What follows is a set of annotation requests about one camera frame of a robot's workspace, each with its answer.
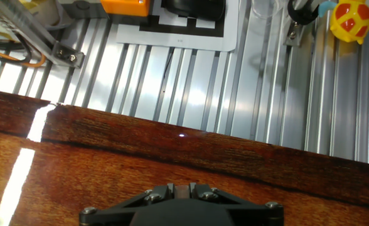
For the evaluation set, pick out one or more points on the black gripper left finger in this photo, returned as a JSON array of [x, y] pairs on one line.
[[112, 216]]

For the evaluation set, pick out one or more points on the checkerboard calibration sheet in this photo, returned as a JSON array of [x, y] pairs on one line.
[[178, 39]]

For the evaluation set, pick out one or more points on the black computer mouse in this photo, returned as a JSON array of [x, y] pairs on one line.
[[194, 9]]

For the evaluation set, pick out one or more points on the orange emergency stop box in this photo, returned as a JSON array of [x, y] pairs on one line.
[[125, 7]]

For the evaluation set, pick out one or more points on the metal frame beam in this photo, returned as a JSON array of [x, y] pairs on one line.
[[24, 25]]

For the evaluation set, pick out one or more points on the glossy wood grain board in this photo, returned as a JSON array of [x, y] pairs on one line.
[[109, 163]]

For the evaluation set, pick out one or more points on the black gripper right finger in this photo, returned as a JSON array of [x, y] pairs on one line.
[[256, 216]]

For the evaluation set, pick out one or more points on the yellow orange turtle toy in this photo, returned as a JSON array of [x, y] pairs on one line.
[[350, 19]]

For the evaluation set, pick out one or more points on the clear plastic cup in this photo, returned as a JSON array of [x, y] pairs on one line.
[[266, 14]]

